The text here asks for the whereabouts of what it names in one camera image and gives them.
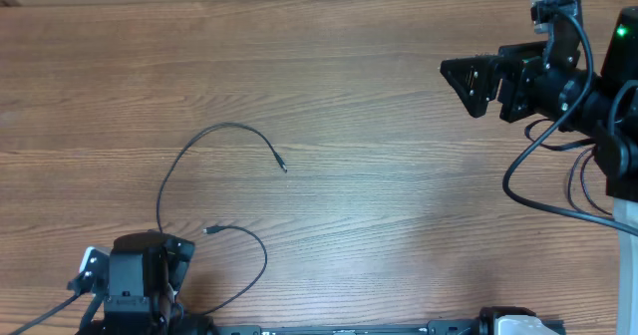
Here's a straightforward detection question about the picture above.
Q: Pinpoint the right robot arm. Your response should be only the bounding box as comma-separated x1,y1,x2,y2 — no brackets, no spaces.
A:
440,0,637,334

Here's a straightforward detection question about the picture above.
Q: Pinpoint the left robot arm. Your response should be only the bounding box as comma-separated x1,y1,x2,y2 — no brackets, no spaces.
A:
68,231,218,335

